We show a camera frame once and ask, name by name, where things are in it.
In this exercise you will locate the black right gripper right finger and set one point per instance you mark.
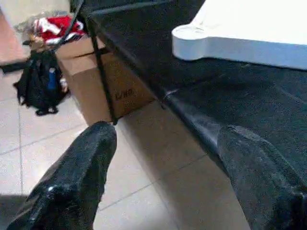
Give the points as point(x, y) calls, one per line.
point(268, 187)

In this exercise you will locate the brown cardboard box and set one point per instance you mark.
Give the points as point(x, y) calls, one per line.
point(86, 76)

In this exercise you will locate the white plastic table top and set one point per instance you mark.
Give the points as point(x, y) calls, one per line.
point(249, 33)

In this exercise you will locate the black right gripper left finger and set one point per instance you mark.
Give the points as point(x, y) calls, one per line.
point(72, 187)

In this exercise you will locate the black metal table frame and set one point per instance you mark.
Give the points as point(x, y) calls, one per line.
point(103, 76)

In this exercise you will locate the red and white clothes pile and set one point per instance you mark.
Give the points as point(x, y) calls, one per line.
point(62, 26)

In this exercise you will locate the black backpack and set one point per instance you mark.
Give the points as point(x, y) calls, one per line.
point(38, 88)

